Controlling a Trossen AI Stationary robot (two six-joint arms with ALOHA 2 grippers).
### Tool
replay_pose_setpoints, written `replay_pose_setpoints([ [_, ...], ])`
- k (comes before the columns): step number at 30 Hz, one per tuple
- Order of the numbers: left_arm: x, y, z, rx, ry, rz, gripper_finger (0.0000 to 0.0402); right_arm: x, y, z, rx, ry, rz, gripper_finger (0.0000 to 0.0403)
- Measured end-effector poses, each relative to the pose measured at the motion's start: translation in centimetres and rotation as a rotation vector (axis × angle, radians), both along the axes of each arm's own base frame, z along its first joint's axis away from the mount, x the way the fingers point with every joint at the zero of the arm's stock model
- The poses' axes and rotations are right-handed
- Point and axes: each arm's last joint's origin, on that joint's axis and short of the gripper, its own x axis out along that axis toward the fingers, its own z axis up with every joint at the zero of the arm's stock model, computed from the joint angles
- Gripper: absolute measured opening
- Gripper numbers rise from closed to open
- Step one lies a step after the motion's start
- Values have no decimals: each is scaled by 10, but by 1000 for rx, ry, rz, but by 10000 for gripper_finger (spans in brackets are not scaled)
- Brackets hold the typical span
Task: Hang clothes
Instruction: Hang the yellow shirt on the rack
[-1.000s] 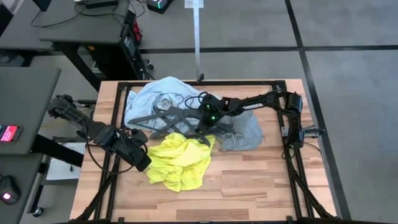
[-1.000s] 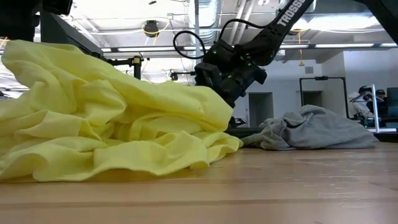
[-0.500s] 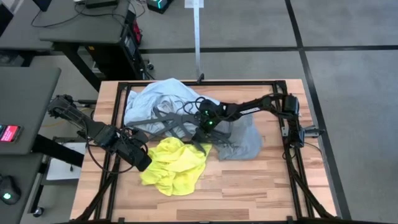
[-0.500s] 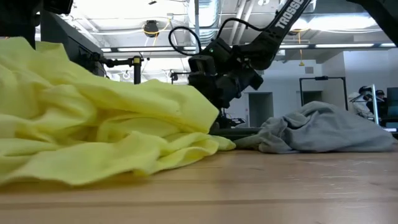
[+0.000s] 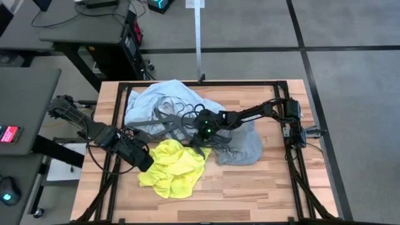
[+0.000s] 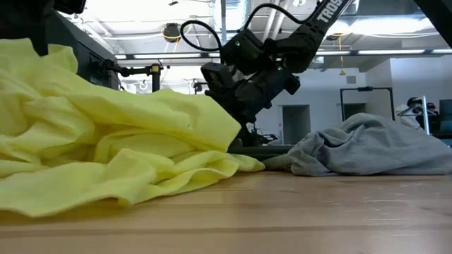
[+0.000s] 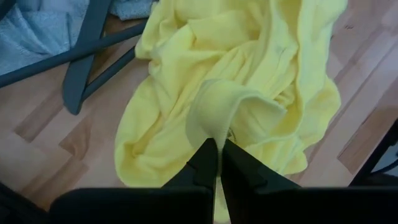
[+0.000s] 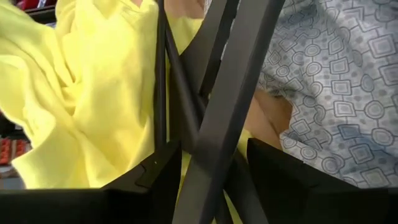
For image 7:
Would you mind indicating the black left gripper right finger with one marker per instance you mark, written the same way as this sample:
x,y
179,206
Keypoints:
x,y
264,202

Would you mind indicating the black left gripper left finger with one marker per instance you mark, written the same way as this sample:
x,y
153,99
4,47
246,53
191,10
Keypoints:
x,y
186,202

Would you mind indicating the yellow t-shirt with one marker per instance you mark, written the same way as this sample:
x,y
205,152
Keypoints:
x,y
217,62

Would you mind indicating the light blue patterned shirt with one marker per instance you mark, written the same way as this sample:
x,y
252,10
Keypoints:
x,y
31,31

